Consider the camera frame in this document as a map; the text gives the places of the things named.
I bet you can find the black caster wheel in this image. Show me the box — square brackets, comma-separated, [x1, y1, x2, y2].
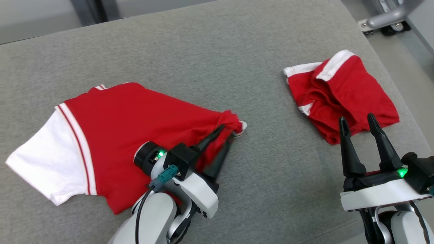
[381, 22, 411, 36]

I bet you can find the teal cable connector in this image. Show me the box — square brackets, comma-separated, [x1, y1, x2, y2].
[149, 165, 178, 190]

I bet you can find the red shorts white stripe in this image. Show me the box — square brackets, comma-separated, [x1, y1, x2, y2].
[283, 50, 400, 145]

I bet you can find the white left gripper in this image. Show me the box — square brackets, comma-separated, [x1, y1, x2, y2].
[134, 125, 234, 219]

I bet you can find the aluminium frame post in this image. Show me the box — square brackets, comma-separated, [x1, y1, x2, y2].
[70, 0, 121, 26]

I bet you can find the red white jersey shirt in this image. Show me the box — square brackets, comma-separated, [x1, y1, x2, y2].
[5, 82, 248, 215]

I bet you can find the grey metal stand leg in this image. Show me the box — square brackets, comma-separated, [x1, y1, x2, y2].
[358, 0, 424, 35]

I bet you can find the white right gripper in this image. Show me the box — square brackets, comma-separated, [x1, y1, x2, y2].
[339, 114, 429, 212]

